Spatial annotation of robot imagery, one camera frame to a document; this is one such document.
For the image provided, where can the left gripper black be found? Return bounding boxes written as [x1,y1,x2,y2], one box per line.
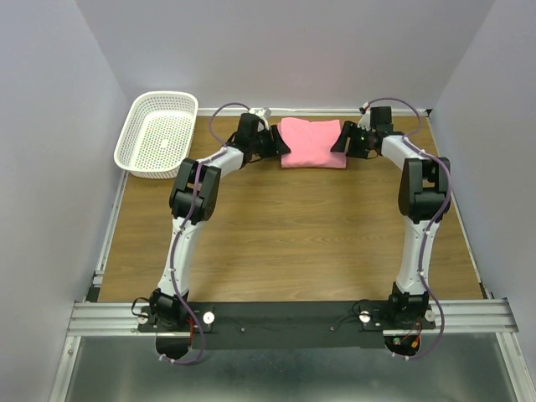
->
[250,125,291,160]

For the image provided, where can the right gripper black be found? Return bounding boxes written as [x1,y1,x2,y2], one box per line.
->
[328,121,373,160]

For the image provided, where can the pink t shirt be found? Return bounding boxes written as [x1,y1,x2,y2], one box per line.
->
[278,117,347,169]

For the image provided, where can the white plastic laundry basket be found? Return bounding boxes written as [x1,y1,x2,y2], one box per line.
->
[114,90,198,179]

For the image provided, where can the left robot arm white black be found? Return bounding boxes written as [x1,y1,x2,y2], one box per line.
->
[148,108,290,331]

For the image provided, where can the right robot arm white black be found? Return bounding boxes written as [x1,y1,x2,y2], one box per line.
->
[331,104,451,330]

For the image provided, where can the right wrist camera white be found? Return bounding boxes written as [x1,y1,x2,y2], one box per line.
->
[358,103,371,131]

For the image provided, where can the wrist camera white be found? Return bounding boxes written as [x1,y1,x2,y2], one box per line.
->
[358,103,371,131]
[249,107,271,127]

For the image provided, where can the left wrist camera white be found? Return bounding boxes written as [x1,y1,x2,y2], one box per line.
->
[249,107,271,127]

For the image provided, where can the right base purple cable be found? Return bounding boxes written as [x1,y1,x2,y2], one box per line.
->
[391,292,445,362]

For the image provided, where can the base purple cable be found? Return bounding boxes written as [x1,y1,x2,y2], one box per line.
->
[157,301,209,367]
[391,292,445,362]

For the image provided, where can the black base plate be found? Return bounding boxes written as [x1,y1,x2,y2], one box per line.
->
[138,300,439,350]

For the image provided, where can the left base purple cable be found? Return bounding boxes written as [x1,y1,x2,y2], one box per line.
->
[157,301,209,367]

